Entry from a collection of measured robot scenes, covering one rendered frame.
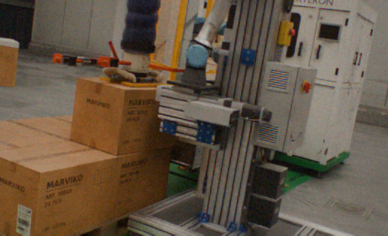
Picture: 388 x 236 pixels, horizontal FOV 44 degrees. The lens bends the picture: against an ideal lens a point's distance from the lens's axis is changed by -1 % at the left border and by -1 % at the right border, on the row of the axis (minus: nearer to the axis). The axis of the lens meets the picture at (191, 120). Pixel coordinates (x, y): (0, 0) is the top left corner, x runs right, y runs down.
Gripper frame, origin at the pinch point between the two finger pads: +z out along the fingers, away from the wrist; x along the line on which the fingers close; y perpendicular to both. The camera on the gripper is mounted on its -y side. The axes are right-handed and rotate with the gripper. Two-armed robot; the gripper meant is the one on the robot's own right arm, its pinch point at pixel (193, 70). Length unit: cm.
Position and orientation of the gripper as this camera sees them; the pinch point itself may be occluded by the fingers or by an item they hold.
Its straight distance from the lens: 322.9
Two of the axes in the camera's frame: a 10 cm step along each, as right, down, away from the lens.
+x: 8.2, 2.2, -5.2
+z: -1.6, 9.7, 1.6
